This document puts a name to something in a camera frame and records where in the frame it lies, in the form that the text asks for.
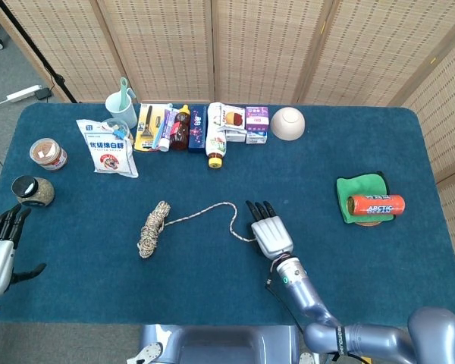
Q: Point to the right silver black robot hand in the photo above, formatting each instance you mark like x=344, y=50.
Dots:
x=271, y=235

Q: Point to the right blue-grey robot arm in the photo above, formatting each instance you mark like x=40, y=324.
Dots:
x=314, y=299

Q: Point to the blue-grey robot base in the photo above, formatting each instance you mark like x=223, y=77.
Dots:
x=220, y=345

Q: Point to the black lid herb jar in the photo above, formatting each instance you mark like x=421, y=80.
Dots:
x=41, y=195

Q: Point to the blue white small box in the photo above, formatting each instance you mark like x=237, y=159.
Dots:
x=256, y=138

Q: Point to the round cork coaster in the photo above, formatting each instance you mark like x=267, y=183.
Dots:
x=368, y=224

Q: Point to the green cloth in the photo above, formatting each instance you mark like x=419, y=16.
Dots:
x=358, y=186

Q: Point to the plain white small box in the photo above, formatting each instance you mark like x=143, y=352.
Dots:
x=235, y=136

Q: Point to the white bottle yellow cap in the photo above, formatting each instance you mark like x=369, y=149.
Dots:
x=215, y=146

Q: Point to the dark blue table mat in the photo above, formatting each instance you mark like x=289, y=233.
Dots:
x=174, y=288

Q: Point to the beige bowl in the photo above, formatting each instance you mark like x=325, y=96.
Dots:
x=288, y=125

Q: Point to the orange Arctic Ocean can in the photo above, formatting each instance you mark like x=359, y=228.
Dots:
x=379, y=206

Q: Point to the purple white small box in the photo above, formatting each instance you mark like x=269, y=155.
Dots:
x=257, y=119

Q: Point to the red label powder jar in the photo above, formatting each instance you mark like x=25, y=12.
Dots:
x=51, y=155

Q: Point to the dark blue carton box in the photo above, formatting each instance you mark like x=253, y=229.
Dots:
x=197, y=140

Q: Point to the white snack box red picture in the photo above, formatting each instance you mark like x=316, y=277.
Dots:
x=233, y=118

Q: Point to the brown honey bottle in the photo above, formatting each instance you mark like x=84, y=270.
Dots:
x=180, y=136

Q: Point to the purple white toothpaste tube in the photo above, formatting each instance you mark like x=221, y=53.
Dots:
x=167, y=132

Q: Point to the white sugar bag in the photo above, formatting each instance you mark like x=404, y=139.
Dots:
x=108, y=155

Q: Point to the razor on yellow card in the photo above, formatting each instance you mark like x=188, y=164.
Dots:
x=144, y=140

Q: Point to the white power strip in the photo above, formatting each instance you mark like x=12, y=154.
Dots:
x=22, y=93

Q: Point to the black power adapter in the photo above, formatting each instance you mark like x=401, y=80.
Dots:
x=43, y=93

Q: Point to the clear round plastic container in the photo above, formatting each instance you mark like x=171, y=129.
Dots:
x=112, y=125

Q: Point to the bamboo folding screen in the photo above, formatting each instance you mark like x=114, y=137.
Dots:
x=258, y=49

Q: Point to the pale blue mug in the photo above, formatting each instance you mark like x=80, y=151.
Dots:
x=127, y=113

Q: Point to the black tripod stand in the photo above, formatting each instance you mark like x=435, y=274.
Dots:
x=59, y=80

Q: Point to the green plastic spoon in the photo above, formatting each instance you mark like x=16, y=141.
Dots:
x=124, y=91

